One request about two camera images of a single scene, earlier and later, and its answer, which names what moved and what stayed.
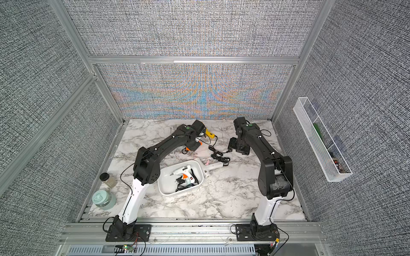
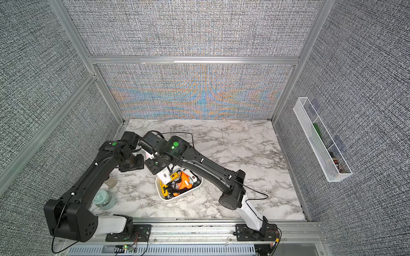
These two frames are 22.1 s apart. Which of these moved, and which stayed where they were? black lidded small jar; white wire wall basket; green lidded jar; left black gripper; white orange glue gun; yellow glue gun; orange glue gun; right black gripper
Moved: right black gripper; orange glue gun; yellow glue gun; left black gripper
Stayed: white wire wall basket; green lidded jar; black lidded small jar; white orange glue gun
